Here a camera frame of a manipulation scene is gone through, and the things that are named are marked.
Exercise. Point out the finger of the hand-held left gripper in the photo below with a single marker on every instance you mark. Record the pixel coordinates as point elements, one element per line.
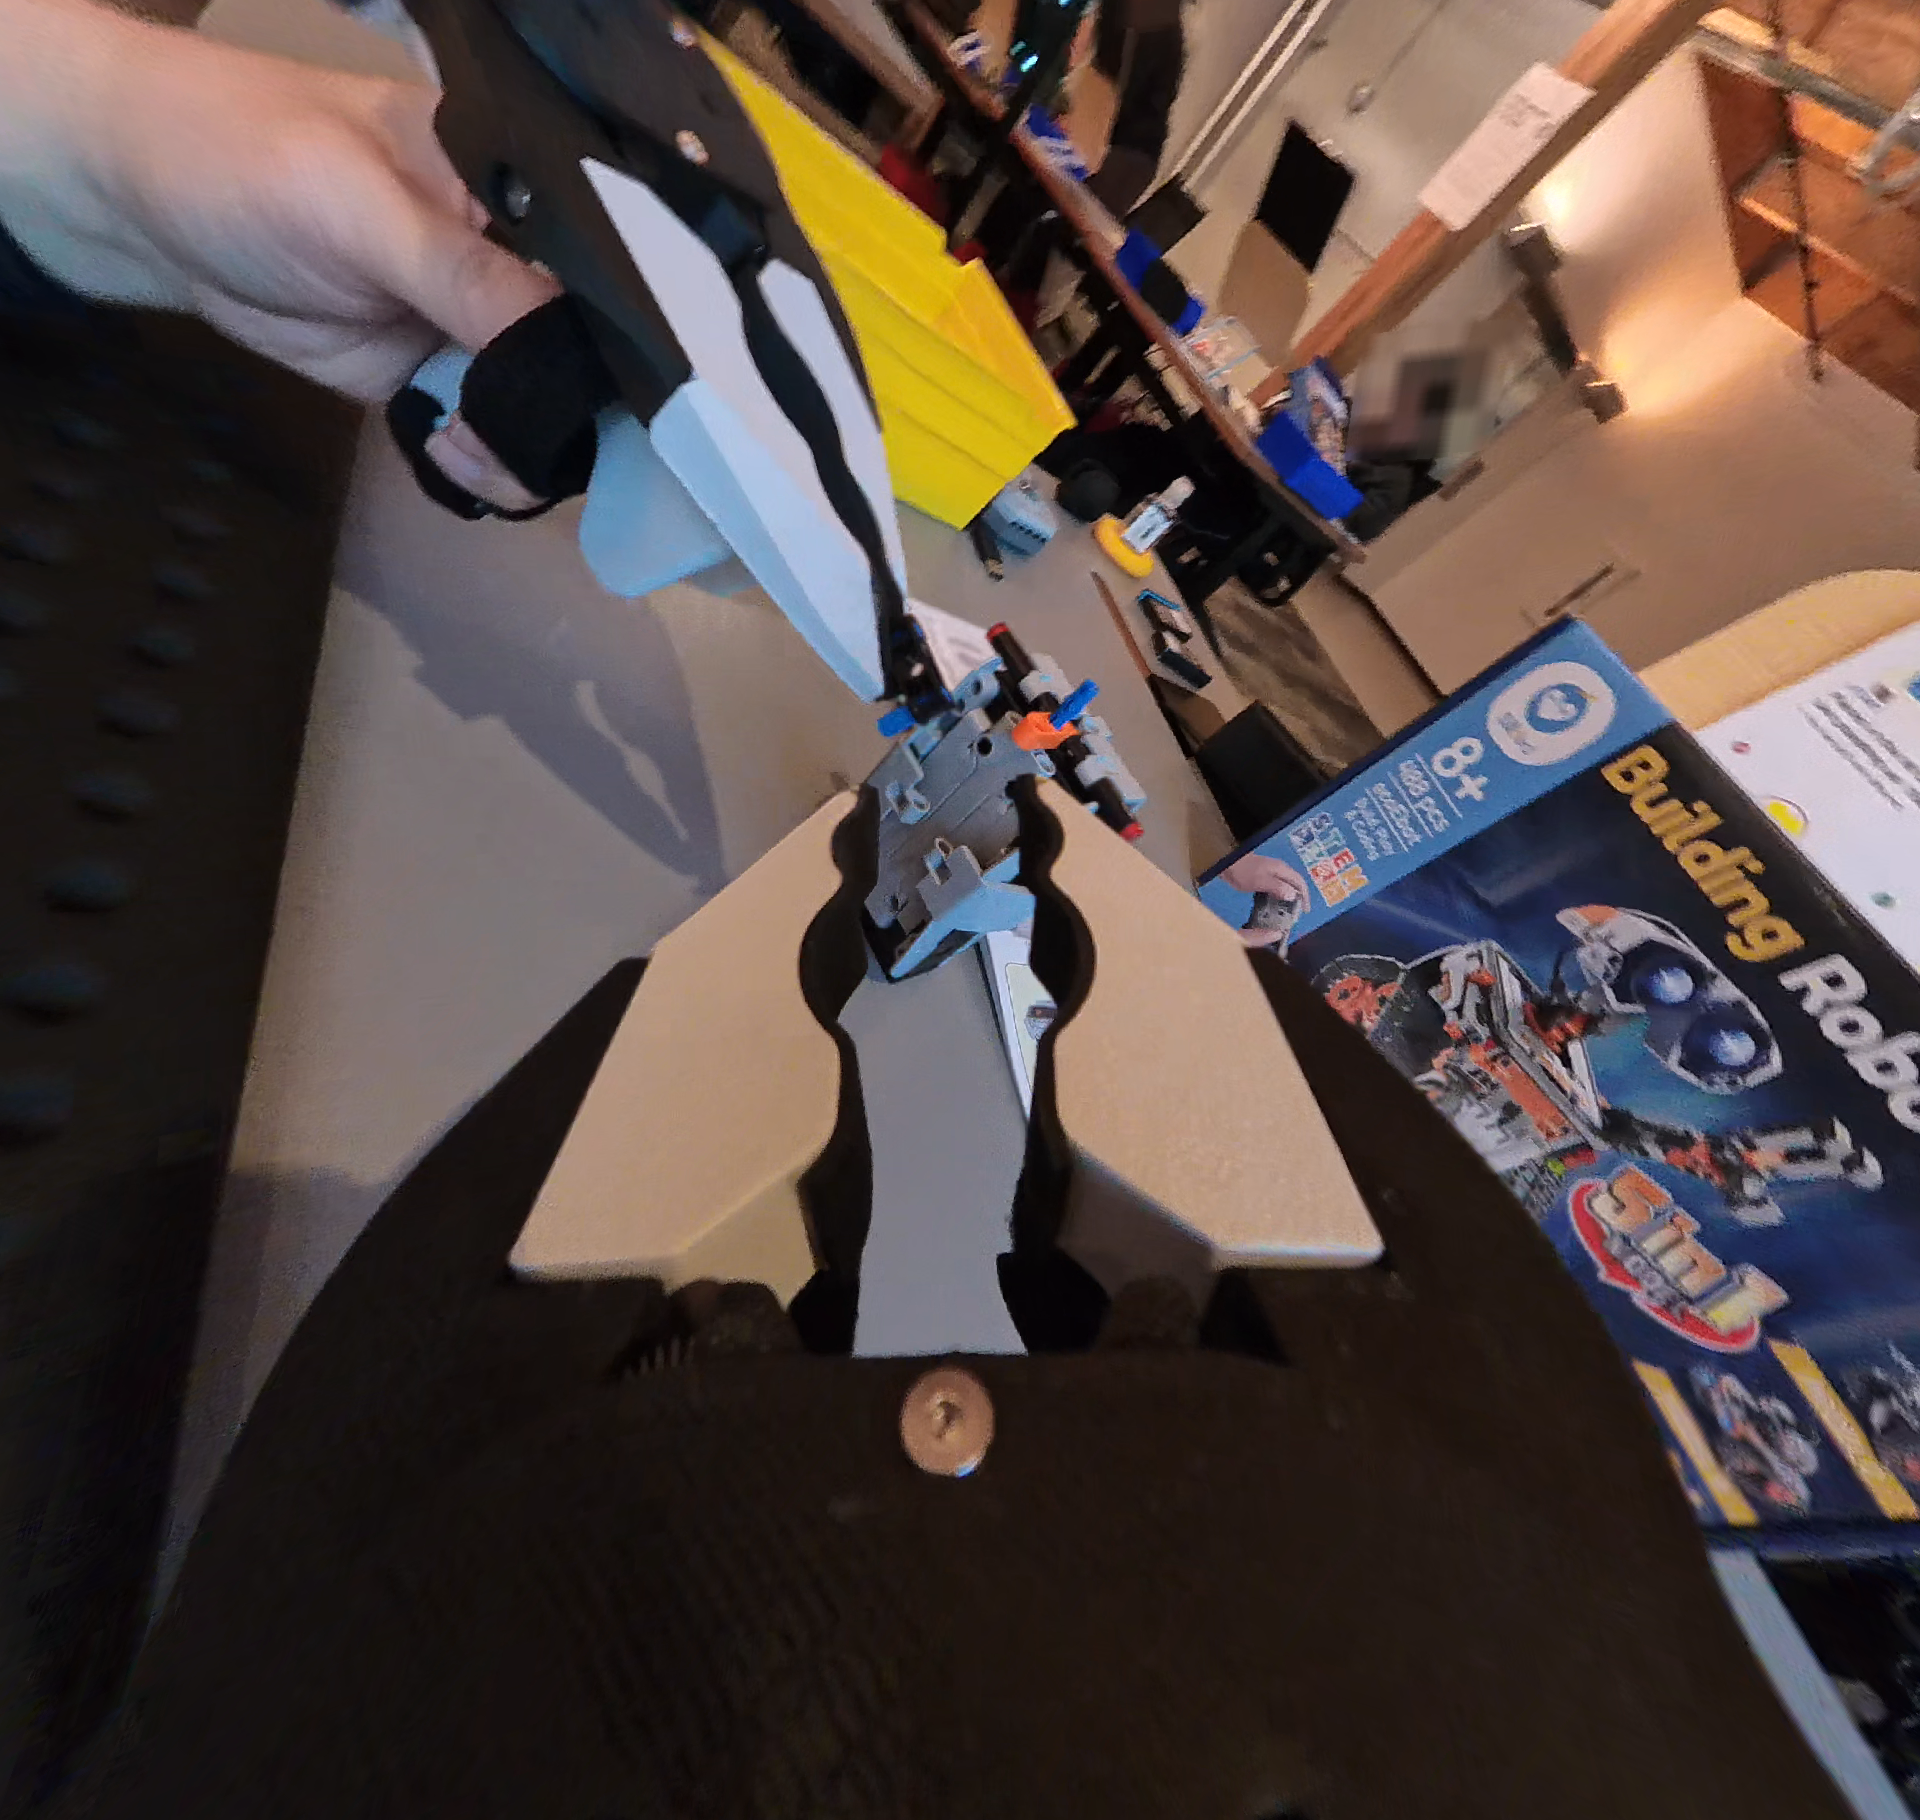
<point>822,350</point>
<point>751,469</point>

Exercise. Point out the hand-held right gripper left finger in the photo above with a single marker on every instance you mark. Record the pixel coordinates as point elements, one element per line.
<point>706,1100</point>

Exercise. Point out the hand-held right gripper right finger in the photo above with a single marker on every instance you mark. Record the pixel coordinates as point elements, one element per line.
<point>1200,1100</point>

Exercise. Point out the small black blue connector piece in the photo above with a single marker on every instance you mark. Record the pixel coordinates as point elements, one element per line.
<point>910,667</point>

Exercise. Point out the grey building block robot model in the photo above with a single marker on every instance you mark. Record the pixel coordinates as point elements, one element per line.
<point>960,832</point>

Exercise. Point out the grey desk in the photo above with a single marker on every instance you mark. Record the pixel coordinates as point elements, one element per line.
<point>495,740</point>

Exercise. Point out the white printed task sheet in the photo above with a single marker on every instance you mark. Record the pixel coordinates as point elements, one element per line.
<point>1846,786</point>

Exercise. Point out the person's left hand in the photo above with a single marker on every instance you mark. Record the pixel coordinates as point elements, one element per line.
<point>225,184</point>

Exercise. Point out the yellow plastic bin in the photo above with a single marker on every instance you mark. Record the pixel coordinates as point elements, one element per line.
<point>916,335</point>

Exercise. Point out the open instruction manual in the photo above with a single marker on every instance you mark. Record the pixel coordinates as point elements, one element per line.
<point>1020,1010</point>

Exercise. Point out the black usb plug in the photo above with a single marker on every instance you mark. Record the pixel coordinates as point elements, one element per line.
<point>986,548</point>

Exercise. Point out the grey battery box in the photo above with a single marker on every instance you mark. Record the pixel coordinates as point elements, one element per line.
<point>1024,519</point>

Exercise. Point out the yellow tape roll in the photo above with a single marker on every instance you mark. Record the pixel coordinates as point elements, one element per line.
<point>1122,546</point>

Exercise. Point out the blue robot kit box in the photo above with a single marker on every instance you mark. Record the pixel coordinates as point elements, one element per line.
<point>1576,979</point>

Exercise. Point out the small black device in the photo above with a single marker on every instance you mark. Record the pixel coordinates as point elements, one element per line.
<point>1173,640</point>

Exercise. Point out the blue storage bin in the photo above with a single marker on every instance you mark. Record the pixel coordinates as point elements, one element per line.
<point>1309,468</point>

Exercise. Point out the black perforated board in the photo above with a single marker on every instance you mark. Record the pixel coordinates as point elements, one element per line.
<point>134,800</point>

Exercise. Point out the light wooden board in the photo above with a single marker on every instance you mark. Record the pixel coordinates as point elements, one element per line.
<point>1770,636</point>

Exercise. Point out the white paper wall label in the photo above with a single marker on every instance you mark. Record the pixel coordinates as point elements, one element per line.
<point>1500,148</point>

